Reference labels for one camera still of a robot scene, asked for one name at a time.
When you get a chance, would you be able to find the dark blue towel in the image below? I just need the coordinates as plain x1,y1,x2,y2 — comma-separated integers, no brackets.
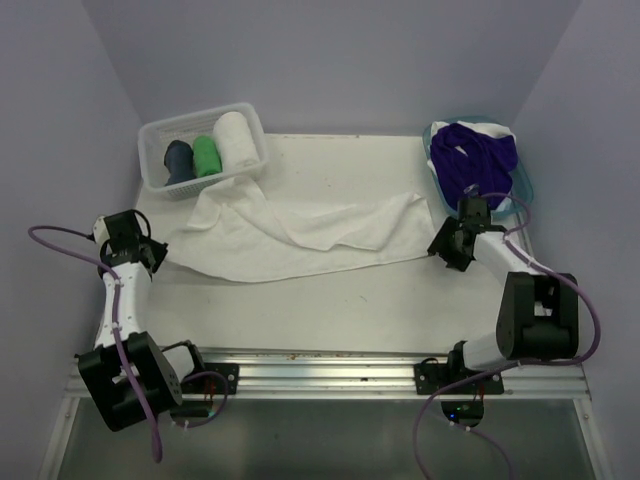
164,140,196,186

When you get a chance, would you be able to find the white towel pile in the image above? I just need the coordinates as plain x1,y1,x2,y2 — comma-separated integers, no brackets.
168,176,435,283

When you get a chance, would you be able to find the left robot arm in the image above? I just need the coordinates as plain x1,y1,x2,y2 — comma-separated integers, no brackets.
78,210,208,432

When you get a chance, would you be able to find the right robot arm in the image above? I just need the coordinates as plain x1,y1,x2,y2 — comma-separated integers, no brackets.
428,197,579,393

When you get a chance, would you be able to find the teal plastic basin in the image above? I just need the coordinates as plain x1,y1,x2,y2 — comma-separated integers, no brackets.
422,116,534,221

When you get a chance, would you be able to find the purple towel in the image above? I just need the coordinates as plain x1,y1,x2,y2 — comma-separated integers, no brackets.
429,122,519,209

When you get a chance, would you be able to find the white plastic basket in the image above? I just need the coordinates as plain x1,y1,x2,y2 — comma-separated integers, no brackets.
138,103,269,199

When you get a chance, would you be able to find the green rolled towel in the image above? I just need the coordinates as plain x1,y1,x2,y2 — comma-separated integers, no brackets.
192,135,222,178

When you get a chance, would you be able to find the white rolled towel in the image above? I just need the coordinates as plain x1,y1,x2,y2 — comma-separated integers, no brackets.
212,111,259,172

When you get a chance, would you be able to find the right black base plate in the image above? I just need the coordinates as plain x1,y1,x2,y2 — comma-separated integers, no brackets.
413,357,505,396

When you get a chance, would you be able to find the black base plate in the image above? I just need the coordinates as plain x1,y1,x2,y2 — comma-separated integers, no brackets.
181,362,240,395
413,357,505,396

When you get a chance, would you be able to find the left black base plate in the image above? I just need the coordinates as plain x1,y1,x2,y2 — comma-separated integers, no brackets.
181,362,240,395

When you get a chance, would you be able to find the aluminium mounting rail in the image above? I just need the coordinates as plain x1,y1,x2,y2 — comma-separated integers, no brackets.
63,349,592,401

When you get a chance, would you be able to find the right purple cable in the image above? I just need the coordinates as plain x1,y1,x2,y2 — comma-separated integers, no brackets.
413,192,603,480

